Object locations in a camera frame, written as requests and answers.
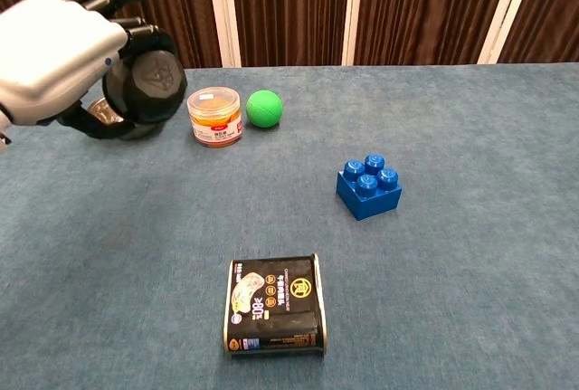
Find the blue building block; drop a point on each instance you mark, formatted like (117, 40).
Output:
(368, 191)

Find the clear jar with orange contents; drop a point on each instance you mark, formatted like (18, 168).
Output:
(216, 118)

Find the green ball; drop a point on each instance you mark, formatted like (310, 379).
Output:
(264, 109)

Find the brown curtain folding screen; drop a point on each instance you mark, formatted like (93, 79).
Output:
(294, 5)

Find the black cup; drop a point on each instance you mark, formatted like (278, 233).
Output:
(154, 87)

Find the blue felt table mat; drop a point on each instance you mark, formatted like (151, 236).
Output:
(429, 272)

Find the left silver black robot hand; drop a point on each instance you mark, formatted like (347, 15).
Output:
(50, 55)

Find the black luncheon meat can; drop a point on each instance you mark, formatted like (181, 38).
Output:
(276, 308)

